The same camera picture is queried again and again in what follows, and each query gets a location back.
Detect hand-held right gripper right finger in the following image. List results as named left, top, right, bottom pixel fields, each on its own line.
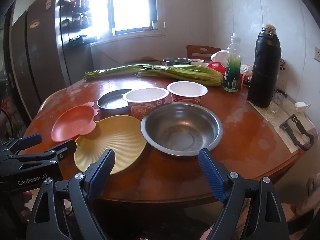
left=198, top=148, right=290, bottom=240

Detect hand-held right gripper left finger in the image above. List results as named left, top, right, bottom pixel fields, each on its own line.
left=26, top=149, right=116, bottom=240

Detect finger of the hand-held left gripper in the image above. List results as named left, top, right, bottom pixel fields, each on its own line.
left=7, top=139, right=77, bottom=173
left=0, top=134, right=42, bottom=163

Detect pink flower-shaped plate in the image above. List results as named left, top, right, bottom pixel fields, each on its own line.
left=51, top=102, right=102, bottom=142

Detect yellow shell-shaped plate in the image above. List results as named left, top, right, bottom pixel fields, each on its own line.
left=74, top=115, right=148, bottom=175

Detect large steel bowl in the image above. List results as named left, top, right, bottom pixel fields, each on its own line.
left=141, top=102, right=223, bottom=157

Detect shallow steel plate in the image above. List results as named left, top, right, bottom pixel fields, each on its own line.
left=97, top=89, right=133, bottom=111

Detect red paper noodle bowl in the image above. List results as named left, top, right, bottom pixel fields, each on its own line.
left=122, top=88, right=170, bottom=120

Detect curved-back wooden chair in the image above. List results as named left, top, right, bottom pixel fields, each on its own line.
left=124, top=56, right=163, bottom=66
left=37, top=85, right=73, bottom=113

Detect printed paper sheet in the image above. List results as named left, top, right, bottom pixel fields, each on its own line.
left=260, top=97, right=314, bottom=153

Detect slim celery bunch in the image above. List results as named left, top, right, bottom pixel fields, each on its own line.
left=84, top=64, right=150, bottom=81

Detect black folding stand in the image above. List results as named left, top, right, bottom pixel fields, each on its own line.
left=279, top=114, right=315, bottom=151

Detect glass mug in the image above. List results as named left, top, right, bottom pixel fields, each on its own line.
left=270, top=90, right=288, bottom=113

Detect person's pink clothing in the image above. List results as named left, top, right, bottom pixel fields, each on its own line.
left=291, top=172, right=320, bottom=222

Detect clear bottle with green label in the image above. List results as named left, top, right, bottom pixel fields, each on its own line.
left=222, top=33, right=244, bottom=92

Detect thick celery bunch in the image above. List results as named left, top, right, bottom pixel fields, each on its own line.
left=137, top=64, right=223, bottom=87

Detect red packet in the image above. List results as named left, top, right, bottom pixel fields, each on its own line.
left=207, top=61, right=227, bottom=77

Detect small printed cups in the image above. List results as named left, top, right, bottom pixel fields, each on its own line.
left=240, top=64, right=253, bottom=77

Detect white charger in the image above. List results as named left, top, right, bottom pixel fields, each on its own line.
left=295, top=102, right=311, bottom=112

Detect steel pot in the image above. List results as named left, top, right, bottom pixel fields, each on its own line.
left=162, top=58, right=192, bottom=67

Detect black thermos flask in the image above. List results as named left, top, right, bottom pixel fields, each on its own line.
left=247, top=24, right=282, bottom=109

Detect white plastic bag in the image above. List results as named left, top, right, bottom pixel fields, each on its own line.
left=211, top=50, right=230, bottom=63

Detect wooden chair with cutout back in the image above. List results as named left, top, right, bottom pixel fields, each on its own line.
left=186, top=45, right=221, bottom=61

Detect window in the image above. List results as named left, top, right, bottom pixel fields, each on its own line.
left=67, top=0, right=166, bottom=37

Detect black wire wall rack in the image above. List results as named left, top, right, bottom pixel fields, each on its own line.
left=59, top=0, right=98, bottom=47

